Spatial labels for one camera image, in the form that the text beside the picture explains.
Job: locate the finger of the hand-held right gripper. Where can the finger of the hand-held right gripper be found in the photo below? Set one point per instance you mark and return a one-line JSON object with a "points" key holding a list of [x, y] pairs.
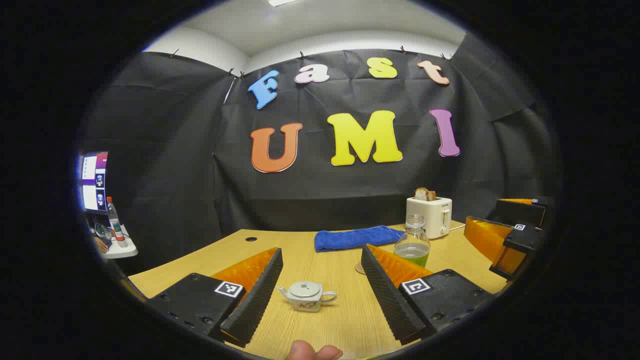
{"points": [[520, 212], [522, 239]]}

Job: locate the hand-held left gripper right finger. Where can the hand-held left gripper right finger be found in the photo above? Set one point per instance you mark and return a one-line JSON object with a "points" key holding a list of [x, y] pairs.
{"points": [[385, 295]]}

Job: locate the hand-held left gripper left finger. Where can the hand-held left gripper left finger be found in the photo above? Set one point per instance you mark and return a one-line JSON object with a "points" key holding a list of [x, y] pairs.
{"points": [[255, 300]]}

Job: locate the round brown coaster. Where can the round brown coaster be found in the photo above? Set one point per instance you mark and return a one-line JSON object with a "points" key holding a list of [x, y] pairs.
{"points": [[359, 269]]}

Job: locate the white ceramic teacup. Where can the white ceramic teacup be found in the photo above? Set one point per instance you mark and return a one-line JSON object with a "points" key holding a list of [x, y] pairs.
{"points": [[305, 304]]}

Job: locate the green label water bottle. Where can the green label water bottle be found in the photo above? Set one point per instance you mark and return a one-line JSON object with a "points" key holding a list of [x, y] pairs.
{"points": [[412, 250]]}

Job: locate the red cap plastic bottle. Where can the red cap plastic bottle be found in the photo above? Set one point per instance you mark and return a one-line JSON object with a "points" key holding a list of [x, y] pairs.
{"points": [[116, 225]]}

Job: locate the blue towel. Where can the blue towel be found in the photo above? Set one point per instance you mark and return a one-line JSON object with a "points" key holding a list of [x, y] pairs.
{"points": [[350, 238]]}

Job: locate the brown bread slice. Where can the brown bread slice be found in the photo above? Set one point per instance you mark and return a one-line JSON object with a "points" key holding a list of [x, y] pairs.
{"points": [[431, 196]]}

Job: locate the white toaster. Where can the white toaster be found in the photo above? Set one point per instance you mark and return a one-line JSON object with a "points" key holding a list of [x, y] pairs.
{"points": [[427, 215]]}

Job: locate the light bread slice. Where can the light bread slice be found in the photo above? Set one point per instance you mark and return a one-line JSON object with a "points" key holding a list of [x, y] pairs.
{"points": [[421, 194]]}

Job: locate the white side table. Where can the white side table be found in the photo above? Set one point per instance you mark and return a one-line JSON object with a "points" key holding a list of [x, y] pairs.
{"points": [[120, 251]]}

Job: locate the computer monitor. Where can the computer monitor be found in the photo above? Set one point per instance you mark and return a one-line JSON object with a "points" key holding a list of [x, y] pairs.
{"points": [[94, 180]]}

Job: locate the ceiling light panel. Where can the ceiling light panel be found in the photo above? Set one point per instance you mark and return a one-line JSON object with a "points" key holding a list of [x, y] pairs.
{"points": [[281, 2]]}

